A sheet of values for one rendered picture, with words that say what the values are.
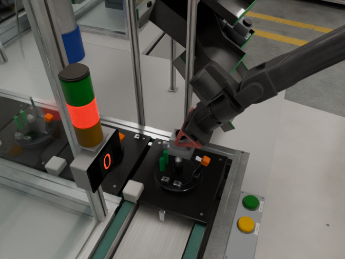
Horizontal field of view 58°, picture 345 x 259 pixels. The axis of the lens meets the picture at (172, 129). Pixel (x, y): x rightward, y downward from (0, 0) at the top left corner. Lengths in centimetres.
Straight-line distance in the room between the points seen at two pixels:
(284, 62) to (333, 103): 240
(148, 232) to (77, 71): 51
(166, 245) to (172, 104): 65
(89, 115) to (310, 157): 86
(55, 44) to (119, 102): 86
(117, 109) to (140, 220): 56
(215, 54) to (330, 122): 62
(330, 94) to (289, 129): 186
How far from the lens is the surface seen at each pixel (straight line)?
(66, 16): 156
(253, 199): 90
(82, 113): 56
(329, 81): 329
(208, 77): 66
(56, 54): 53
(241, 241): 84
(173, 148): 81
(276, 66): 64
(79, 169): 62
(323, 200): 111
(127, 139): 103
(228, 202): 90
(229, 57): 97
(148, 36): 183
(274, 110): 136
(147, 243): 87
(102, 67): 159
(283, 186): 109
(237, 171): 97
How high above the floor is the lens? 170
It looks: 44 degrees down
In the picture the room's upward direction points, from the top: straight up
